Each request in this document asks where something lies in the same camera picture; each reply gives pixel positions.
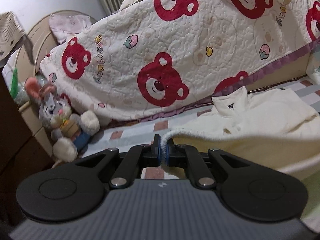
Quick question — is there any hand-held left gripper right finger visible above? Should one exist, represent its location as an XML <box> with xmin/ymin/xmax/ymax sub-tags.
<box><xmin>165</xmin><ymin>139</ymin><xmax>252</xmax><ymax>189</ymax></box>

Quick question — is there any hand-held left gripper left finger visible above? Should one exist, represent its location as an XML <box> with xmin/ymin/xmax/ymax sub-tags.
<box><xmin>75</xmin><ymin>134</ymin><xmax>162</xmax><ymax>189</ymax></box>

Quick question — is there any cream fleece jacket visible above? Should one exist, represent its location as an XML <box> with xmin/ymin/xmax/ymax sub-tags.
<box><xmin>161</xmin><ymin>86</ymin><xmax>320</xmax><ymax>178</ymax></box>

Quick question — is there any checked bed sheet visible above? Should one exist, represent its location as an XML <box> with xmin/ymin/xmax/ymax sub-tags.
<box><xmin>85</xmin><ymin>75</ymin><xmax>320</xmax><ymax>180</ymax></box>

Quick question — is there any grey plush rabbit toy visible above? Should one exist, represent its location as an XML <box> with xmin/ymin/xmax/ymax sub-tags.
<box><xmin>25</xmin><ymin>77</ymin><xmax>101</xmax><ymax>162</ymax></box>

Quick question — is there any bear print quilt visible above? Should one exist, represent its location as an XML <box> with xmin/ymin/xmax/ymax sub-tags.
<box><xmin>40</xmin><ymin>0</ymin><xmax>320</xmax><ymax>123</ymax></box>

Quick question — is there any dark wooden cabinet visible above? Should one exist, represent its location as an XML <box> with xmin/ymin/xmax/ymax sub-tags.
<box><xmin>0</xmin><ymin>75</ymin><xmax>56</xmax><ymax>225</ymax></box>

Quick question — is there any light green quilted blanket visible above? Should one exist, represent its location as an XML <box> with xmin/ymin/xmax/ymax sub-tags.
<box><xmin>299</xmin><ymin>171</ymin><xmax>320</xmax><ymax>230</ymax></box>

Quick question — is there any pale pink cloth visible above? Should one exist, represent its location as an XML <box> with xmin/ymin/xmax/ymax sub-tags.
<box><xmin>49</xmin><ymin>13</ymin><xmax>92</xmax><ymax>44</ymax></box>

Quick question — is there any green plastic bag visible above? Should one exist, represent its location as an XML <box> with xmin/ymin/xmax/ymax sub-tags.
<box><xmin>2</xmin><ymin>65</ymin><xmax>33</xmax><ymax>105</ymax></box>

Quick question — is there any beige curved headboard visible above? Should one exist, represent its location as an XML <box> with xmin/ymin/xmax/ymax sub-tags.
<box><xmin>15</xmin><ymin>10</ymin><xmax>105</xmax><ymax>110</ymax></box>

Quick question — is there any patterned box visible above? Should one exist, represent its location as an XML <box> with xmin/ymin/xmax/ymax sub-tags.
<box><xmin>0</xmin><ymin>11</ymin><xmax>27</xmax><ymax>62</ymax></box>

